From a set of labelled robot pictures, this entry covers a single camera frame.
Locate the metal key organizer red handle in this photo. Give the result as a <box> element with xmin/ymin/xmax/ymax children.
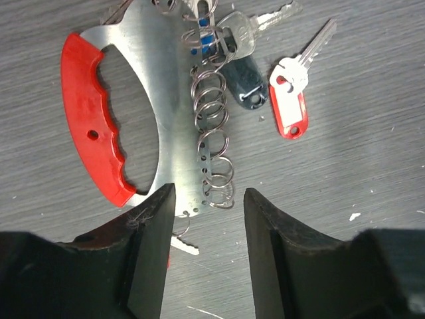
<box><xmin>60</xmin><ymin>0</ymin><xmax>237</xmax><ymax>256</ymax></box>

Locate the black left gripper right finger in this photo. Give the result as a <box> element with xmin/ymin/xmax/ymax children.
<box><xmin>244</xmin><ymin>188</ymin><xmax>424</xmax><ymax>318</ymax></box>

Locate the blue key tag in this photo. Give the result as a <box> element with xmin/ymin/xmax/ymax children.
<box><xmin>190</xmin><ymin>18</ymin><xmax>214</xmax><ymax>56</ymax></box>

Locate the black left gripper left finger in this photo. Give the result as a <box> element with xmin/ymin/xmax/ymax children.
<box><xmin>1</xmin><ymin>183</ymin><xmax>175</xmax><ymax>318</ymax></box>

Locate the key with black tag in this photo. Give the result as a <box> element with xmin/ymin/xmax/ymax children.
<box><xmin>218</xmin><ymin>1</ymin><xmax>303</xmax><ymax>110</ymax></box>

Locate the silver key with red tag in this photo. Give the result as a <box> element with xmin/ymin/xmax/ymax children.
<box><xmin>269</xmin><ymin>19</ymin><xmax>337</xmax><ymax>140</ymax></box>

